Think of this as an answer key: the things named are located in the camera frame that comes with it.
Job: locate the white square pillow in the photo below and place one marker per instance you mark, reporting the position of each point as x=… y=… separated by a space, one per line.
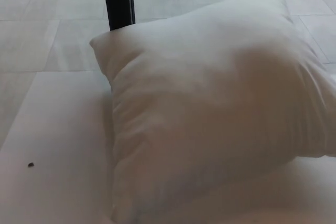
x=199 y=103

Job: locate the small dark crumb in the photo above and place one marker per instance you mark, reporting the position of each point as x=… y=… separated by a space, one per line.
x=30 y=165

